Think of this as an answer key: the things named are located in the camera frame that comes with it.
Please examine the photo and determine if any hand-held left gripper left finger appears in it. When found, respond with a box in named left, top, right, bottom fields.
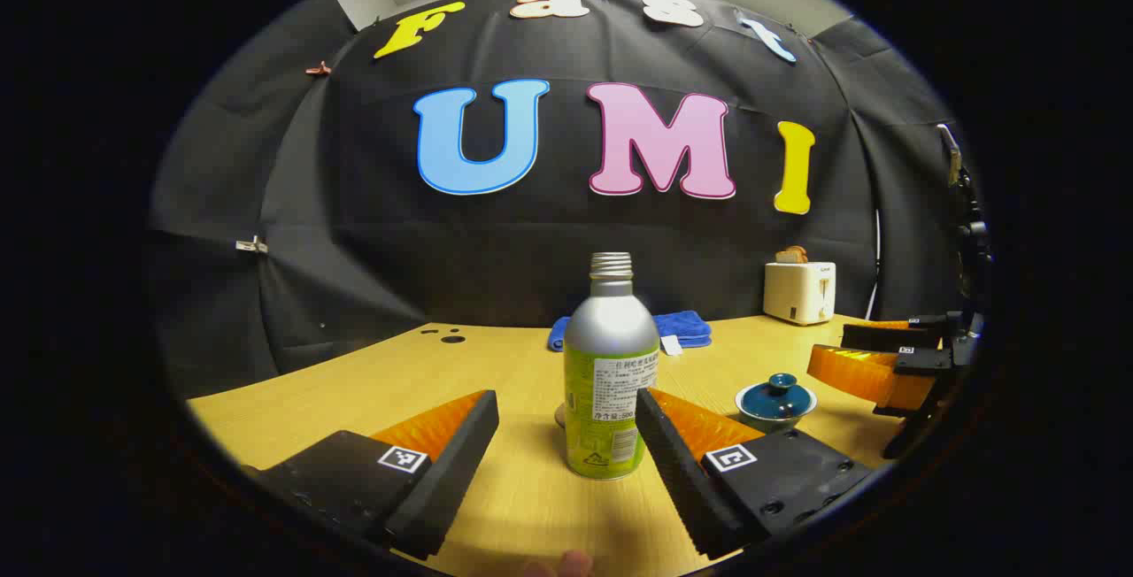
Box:
left=241, top=389, right=500, bottom=561

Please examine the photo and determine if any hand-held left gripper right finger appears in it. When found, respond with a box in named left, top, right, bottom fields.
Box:
left=635, top=387, right=879, bottom=561

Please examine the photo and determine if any silver green-label water bottle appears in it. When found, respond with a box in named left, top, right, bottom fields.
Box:
left=563, top=251, right=660, bottom=481

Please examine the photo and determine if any white toaster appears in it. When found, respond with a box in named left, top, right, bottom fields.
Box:
left=763, top=261, right=837, bottom=327

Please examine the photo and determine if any blue folded towel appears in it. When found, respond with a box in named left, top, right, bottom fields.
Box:
left=547, top=310, right=713, bottom=353

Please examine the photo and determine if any black backdrop cloth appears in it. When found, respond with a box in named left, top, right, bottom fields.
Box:
left=149, top=0, right=983, bottom=401

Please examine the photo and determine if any white cable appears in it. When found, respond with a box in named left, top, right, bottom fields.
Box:
left=864, top=208, right=883, bottom=321

